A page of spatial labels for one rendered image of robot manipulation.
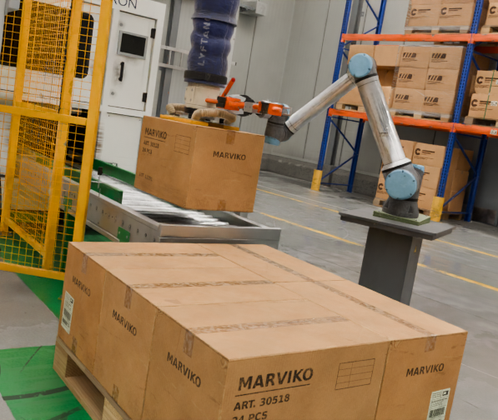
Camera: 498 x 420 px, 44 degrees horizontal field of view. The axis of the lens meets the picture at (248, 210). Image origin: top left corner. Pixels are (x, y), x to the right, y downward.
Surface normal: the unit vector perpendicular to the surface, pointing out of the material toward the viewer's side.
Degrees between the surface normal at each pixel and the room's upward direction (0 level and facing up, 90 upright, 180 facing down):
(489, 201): 90
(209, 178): 90
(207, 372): 90
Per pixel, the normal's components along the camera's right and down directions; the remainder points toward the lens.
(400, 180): -0.33, 0.22
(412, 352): 0.57, 0.21
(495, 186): -0.75, -0.03
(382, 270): -0.48, 0.05
